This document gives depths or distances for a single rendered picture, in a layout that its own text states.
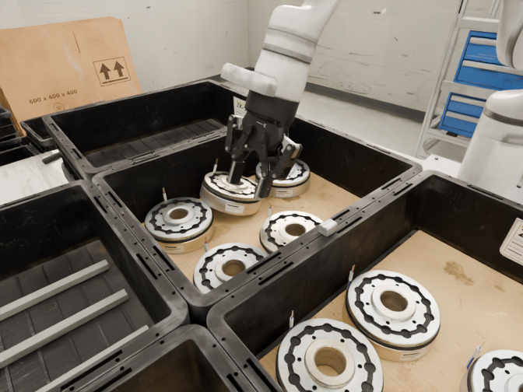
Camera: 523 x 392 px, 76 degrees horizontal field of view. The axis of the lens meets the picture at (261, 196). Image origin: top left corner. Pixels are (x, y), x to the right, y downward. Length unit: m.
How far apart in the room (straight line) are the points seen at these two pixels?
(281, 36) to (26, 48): 2.75
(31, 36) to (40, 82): 0.31
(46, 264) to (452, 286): 0.56
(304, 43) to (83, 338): 0.44
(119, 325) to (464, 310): 0.42
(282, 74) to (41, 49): 2.77
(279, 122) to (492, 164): 0.37
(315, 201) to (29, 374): 0.46
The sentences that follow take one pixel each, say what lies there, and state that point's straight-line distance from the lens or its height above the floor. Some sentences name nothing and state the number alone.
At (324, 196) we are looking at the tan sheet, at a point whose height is 0.83.
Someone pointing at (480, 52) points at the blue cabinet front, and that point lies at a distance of 2.27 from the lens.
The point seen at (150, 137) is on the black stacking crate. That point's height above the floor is 0.83.
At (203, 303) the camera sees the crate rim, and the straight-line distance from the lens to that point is 0.32.
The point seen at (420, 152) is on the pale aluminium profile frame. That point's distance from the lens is 2.48.
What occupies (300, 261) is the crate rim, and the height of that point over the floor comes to 0.93.
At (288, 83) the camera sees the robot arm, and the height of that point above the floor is 1.05.
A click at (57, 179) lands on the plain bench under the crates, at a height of 0.70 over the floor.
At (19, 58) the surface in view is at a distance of 3.11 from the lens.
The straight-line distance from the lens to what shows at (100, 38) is 3.28.
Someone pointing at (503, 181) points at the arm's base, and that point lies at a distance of 0.69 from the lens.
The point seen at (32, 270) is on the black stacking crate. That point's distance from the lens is 0.58.
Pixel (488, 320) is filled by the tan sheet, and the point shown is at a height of 0.83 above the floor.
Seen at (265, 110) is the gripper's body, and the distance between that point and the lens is 0.47.
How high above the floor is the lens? 1.18
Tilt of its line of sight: 35 degrees down
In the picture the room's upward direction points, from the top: straight up
